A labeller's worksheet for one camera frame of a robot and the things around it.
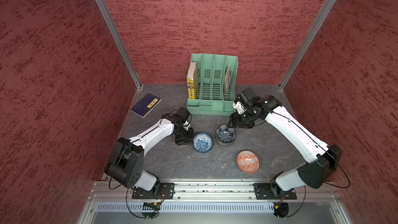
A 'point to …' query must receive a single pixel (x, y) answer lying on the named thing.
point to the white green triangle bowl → (224, 144)
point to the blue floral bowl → (202, 149)
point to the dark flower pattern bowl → (225, 136)
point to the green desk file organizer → (216, 88)
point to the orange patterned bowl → (247, 162)
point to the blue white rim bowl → (202, 142)
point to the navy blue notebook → (144, 106)
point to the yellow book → (192, 81)
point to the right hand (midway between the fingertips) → (233, 128)
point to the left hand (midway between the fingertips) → (192, 145)
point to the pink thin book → (227, 80)
